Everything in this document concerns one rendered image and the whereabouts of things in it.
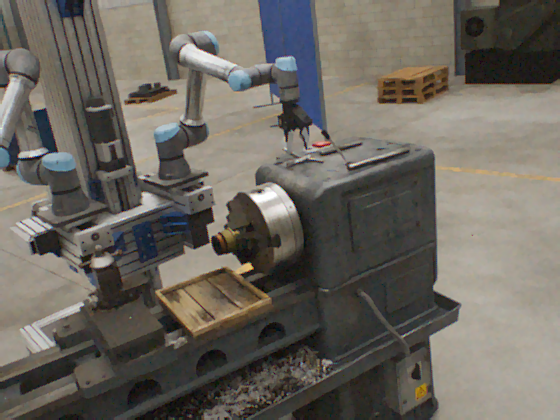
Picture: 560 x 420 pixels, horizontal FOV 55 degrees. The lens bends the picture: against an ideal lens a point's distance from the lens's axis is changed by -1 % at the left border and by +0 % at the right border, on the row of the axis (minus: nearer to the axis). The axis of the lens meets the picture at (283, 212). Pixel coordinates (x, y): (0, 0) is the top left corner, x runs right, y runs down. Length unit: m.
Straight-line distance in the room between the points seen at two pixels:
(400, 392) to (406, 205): 0.79
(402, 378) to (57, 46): 1.95
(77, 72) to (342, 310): 1.46
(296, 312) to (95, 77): 1.32
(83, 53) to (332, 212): 1.27
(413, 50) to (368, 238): 10.93
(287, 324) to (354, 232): 0.41
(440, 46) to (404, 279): 10.53
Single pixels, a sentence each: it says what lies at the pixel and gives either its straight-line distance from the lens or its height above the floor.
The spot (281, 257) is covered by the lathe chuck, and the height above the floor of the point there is 1.02.
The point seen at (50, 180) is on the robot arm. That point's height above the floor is 1.31.
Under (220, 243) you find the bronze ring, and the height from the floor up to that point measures 1.10.
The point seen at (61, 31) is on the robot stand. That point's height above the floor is 1.85.
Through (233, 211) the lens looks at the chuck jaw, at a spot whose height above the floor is 1.17.
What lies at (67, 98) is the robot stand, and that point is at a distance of 2.47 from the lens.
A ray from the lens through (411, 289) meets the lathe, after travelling 2.27.
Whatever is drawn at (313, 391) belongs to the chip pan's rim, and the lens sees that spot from 2.01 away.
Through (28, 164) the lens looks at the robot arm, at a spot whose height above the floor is 1.37.
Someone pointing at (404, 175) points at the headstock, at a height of 1.19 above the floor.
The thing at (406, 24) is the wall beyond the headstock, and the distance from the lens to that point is 12.85.
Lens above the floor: 1.84
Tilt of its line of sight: 21 degrees down
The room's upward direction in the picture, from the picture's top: 8 degrees counter-clockwise
